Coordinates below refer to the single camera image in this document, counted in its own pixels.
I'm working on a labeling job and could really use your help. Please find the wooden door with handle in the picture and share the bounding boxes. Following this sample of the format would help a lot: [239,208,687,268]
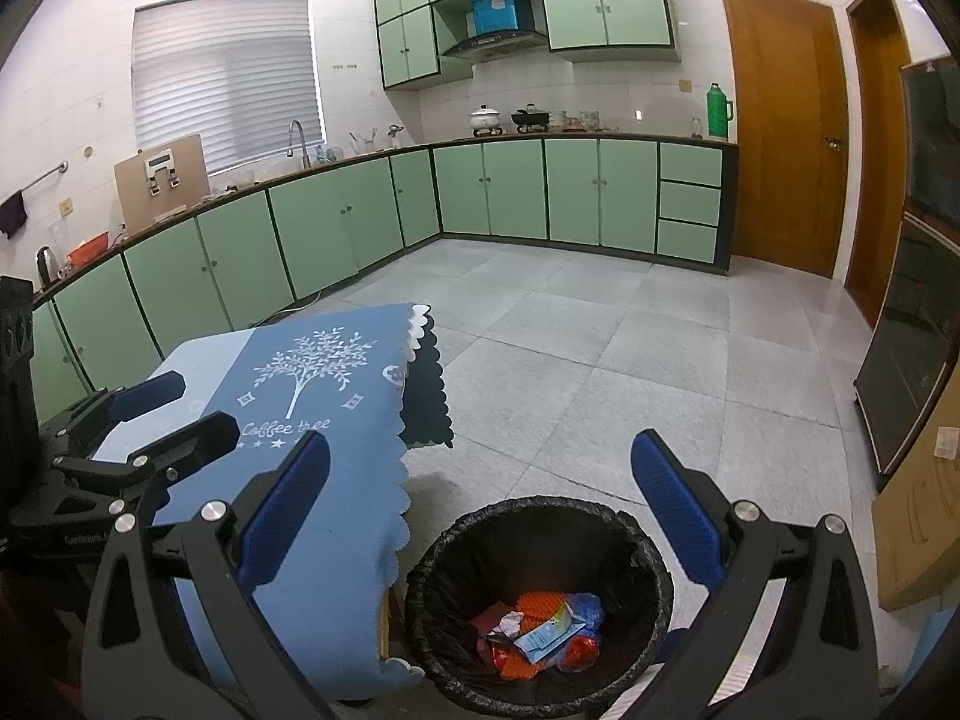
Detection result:
[718,0,852,280]

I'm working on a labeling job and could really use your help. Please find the blue box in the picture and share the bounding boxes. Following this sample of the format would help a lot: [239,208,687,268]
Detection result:
[471,0,524,36]

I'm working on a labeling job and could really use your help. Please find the green upper cabinets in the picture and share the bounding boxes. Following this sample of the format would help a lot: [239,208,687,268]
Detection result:
[373,0,682,91]

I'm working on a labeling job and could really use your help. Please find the green thermos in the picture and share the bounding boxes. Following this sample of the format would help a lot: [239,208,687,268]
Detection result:
[706,82,736,140]

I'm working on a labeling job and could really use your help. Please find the white window blind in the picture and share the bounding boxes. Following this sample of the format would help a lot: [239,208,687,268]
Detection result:
[131,0,327,179]

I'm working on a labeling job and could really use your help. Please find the green lower cabinets with counter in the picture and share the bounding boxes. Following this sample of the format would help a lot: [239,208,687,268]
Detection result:
[30,133,740,421]

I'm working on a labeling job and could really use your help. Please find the blue plastic bag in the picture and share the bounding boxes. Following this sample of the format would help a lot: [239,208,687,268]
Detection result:
[566,592,607,635]

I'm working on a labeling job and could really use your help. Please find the red and yellow packet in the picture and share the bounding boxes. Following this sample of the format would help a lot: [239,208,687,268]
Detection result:
[471,601,526,672]

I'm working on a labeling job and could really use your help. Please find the range hood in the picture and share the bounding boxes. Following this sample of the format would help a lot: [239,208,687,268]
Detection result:
[439,30,548,65]

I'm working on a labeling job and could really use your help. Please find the light blue carton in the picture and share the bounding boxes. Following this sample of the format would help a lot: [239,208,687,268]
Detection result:
[514,607,586,665]

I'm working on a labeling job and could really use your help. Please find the brown cardboard box with handles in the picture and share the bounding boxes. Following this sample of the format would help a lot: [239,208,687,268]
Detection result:
[114,133,209,232]

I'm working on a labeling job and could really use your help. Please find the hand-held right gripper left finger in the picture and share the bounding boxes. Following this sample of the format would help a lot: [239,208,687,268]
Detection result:
[81,431,335,720]

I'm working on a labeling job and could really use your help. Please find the dark towel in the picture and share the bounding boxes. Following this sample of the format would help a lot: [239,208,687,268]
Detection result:
[0,191,29,239]

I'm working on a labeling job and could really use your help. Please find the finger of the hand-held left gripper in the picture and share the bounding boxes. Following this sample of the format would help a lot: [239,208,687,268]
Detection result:
[52,411,242,533]
[37,370,187,466]

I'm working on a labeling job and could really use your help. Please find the trash bin with black liner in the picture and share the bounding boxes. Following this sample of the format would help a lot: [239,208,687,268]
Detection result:
[405,495,676,717]

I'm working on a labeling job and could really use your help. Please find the blue tablecloth table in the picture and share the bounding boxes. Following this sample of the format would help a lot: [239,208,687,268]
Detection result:
[82,302,458,695]

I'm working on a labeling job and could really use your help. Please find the metal towel rail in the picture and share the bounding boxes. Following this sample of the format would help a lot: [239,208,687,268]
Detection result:
[19,161,70,192]

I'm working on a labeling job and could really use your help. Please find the large flat cardboard box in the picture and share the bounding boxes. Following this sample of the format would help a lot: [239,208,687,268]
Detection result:
[874,382,960,612]

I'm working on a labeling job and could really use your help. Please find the black glass cabinet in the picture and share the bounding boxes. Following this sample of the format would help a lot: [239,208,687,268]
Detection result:
[853,56,960,492]

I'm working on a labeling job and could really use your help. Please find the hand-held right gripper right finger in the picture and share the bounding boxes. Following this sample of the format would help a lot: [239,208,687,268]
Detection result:
[630,429,880,720]

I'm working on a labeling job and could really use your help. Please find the wooden door frame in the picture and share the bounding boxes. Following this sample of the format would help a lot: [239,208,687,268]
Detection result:
[845,0,912,327]

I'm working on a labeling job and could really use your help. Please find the light blue panel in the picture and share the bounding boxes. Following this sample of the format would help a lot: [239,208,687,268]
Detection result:
[904,604,960,691]

